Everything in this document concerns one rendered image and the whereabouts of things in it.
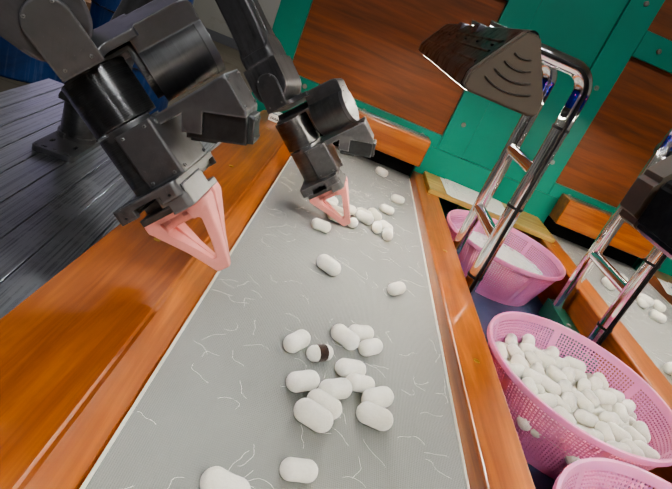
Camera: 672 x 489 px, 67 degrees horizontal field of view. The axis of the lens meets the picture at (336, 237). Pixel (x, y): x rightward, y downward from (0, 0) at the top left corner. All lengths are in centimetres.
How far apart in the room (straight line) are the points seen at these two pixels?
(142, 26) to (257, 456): 35
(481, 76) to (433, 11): 80
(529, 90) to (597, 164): 94
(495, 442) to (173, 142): 41
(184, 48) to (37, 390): 28
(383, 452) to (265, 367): 14
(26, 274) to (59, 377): 28
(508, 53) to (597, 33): 88
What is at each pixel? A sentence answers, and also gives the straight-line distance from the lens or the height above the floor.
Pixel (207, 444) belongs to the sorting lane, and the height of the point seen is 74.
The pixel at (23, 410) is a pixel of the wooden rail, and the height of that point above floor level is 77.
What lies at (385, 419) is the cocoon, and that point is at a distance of 50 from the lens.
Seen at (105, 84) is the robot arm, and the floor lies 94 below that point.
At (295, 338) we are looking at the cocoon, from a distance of 53.
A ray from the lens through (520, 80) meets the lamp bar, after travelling 55.
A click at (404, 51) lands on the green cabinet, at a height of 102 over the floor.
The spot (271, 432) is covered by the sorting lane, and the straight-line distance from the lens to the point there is 46.
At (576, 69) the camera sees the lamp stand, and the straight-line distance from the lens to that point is 79.
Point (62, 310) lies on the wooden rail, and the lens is 49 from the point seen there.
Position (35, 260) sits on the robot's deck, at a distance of 72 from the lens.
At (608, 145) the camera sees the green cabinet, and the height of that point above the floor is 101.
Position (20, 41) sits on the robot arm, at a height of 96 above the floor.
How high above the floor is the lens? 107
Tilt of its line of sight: 23 degrees down
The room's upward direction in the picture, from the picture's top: 23 degrees clockwise
